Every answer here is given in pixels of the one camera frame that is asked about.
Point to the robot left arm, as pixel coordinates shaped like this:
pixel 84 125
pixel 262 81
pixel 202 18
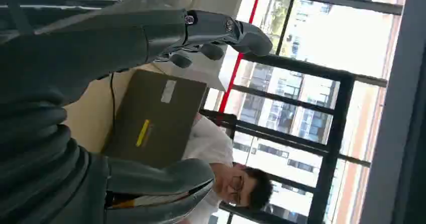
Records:
pixel 30 149

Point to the person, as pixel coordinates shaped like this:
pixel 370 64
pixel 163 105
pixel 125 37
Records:
pixel 213 142

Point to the red barrier strip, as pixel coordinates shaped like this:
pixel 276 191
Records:
pixel 238 66

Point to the grey laptop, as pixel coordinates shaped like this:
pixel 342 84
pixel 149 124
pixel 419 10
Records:
pixel 156 116

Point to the black window frame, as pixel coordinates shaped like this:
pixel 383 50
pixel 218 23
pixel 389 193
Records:
pixel 332 132

